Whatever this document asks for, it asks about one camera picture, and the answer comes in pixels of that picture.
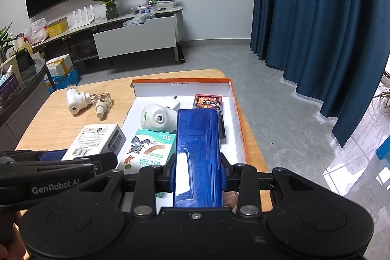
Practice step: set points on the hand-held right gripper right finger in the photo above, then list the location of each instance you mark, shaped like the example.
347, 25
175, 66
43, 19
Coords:
225, 177

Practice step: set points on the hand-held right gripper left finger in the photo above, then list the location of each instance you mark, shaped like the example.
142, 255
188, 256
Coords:
169, 174

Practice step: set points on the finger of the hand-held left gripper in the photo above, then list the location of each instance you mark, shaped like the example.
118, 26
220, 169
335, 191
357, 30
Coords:
102, 162
53, 155

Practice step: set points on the bronze tube with white cap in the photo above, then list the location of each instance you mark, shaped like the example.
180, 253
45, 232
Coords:
230, 199

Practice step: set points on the teal bandage box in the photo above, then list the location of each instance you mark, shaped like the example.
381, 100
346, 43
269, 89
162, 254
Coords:
149, 144

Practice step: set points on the blue translucent plastic case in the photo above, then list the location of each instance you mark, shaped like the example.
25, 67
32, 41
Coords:
198, 141

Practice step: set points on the orange-edged white cardboard box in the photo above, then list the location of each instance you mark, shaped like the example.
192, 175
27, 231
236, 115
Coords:
182, 92

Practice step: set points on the person's left hand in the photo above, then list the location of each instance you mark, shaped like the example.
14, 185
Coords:
12, 243

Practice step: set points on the white box with green stripes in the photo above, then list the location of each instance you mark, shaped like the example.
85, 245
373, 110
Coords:
97, 138

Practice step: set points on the black flat case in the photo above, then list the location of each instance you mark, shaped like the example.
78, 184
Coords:
222, 126

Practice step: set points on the white plug-in vaporizer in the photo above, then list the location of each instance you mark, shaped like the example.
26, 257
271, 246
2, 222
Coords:
158, 118
74, 100

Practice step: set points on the dark glass side table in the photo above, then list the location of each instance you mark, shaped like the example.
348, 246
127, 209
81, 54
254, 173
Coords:
21, 107

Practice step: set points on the clear liquid refill bottle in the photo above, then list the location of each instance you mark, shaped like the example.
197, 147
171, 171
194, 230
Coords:
102, 101

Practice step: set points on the white charger plug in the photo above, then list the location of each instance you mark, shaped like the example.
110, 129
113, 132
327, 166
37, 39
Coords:
169, 103

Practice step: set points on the red playing card box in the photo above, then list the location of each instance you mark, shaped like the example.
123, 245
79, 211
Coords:
207, 101

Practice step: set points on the blue plastic bag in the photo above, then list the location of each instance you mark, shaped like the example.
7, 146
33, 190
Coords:
70, 78

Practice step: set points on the purple tissue box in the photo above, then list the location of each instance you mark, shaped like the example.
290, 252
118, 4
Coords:
9, 88

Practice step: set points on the yellow and white carton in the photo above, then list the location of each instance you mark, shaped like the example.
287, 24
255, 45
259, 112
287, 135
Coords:
62, 63

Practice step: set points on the black roll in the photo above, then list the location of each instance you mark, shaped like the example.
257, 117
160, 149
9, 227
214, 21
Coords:
182, 54

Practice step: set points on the white plastic bag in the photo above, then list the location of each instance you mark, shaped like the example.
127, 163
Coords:
36, 33

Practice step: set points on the yellow box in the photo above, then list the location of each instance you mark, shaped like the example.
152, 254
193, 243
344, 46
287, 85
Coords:
58, 28

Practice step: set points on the green plant with long leaves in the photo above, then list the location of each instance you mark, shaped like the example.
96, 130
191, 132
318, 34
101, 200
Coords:
4, 37

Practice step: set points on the white cabinet drawer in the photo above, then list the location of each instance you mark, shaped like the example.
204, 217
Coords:
137, 37

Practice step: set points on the white router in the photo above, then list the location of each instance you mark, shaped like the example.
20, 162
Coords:
83, 18

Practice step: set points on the grey bag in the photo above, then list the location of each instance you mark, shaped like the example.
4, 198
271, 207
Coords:
134, 23

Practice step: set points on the white tv cabinet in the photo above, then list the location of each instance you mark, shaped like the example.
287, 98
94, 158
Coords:
179, 24

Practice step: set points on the blue container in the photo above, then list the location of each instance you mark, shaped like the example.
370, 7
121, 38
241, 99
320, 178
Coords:
384, 150

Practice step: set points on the clear acrylic box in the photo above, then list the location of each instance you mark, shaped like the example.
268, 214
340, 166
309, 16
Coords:
167, 5

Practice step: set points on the green leafy houseplant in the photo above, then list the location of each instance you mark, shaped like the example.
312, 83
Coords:
385, 95

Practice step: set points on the blue curtain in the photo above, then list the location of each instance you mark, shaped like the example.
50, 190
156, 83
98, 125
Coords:
320, 4

